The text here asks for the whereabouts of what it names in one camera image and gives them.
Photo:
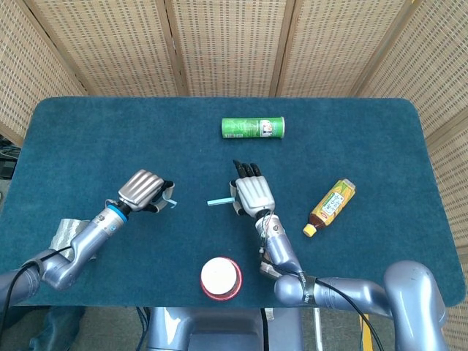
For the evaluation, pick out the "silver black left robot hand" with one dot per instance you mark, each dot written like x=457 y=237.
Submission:
x=140 y=188

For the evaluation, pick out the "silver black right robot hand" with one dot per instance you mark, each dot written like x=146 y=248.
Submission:
x=254 y=194

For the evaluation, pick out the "light blue toothbrush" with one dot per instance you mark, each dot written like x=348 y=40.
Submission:
x=219 y=201

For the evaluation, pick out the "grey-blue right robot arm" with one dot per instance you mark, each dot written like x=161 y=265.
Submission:
x=281 y=248

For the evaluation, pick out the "teal carpet table cover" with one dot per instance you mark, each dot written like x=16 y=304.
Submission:
x=146 y=146

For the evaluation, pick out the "green chips can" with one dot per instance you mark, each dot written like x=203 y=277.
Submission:
x=248 y=128

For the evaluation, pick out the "yellow-capped tea bottle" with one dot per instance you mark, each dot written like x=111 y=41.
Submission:
x=331 y=206

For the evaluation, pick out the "crumpled silver foil bag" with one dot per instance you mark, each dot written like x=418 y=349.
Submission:
x=66 y=228

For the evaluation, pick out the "red cup with white lid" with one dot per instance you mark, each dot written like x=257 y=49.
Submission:
x=219 y=276

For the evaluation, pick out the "dark equipment behind table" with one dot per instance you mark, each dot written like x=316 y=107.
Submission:
x=5 y=161

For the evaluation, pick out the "grey-blue robot torso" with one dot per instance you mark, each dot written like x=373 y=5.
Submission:
x=219 y=329

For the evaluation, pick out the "bamboo folding screen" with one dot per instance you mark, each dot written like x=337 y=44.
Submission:
x=226 y=47

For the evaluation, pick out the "blue fabric under table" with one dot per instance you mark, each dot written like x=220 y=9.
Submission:
x=58 y=329

